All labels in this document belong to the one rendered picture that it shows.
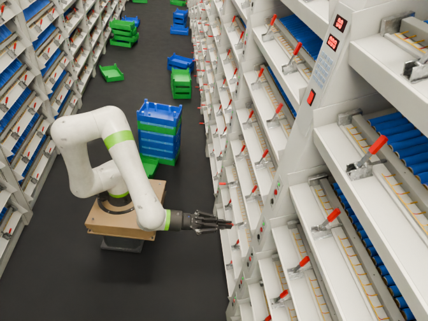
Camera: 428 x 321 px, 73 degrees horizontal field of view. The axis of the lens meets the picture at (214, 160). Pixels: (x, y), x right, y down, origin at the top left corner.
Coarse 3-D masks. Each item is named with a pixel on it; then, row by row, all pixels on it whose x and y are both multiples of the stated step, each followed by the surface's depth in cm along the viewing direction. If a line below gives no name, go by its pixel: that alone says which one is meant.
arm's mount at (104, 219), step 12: (156, 180) 176; (156, 192) 169; (96, 204) 158; (108, 204) 159; (132, 204) 161; (96, 216) 153; (108, 216) 154; (120, 216) 154; (132, 216) 155; (96, 228) 152; (108, 228) 151; (120, 228) 150; (132, 228) 149
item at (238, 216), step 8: (224, 160) 165; (232, 160) 166; (232, 168) 166; (232, 176) 161; (232, 192) 153; (232, 200) 150; (240, 200) 148; (240, 208) 145; (240, 216) 141; (240, 232) 135; (240, 240) 132; (248, 240) 131
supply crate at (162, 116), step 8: (144, 104) 226; (152, 104) 229; (160, 104) 228; (152, 112) 227; (160, 112) 228; (168, 112) 229; (176, 112) 231; (144, 120) 216; (152, 120) 215; (160, 120) 214; (168, 120) 213; (176, 120) 214
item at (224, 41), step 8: (224, 0) 180; (224, 8) 179; (232, 8) 176; (224, 32) 185; (224, 40) 189; (216, 64) 208; (216, 88) 211; (216, 96) 216; (208, 136) 242; (208, 152) 252
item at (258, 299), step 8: (248, 280) 114; (256, 280) 115; (248, 288) 116; (256, 288) 115; (256, 296) 113; (264, 296) 112; (256, 304) 111; (264, 304) 110; (256, 312) 109; (264, 312) 108; (256, 320) 107; (264, 320) 102
